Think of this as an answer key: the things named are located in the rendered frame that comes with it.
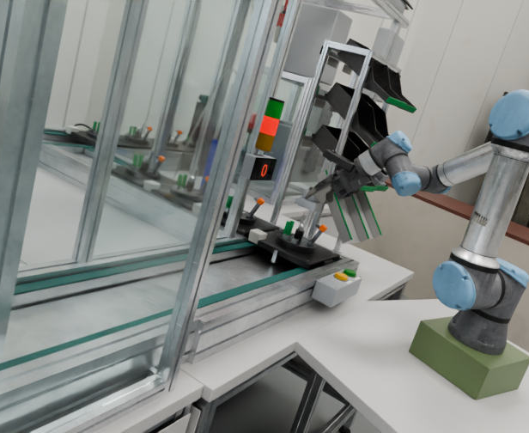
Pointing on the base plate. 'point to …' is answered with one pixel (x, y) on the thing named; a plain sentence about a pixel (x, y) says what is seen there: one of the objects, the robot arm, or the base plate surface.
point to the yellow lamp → (264, 142)
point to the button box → (335, 289)
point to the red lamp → (269, 125)
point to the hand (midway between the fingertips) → (311, 193)
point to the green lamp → (274, 109)
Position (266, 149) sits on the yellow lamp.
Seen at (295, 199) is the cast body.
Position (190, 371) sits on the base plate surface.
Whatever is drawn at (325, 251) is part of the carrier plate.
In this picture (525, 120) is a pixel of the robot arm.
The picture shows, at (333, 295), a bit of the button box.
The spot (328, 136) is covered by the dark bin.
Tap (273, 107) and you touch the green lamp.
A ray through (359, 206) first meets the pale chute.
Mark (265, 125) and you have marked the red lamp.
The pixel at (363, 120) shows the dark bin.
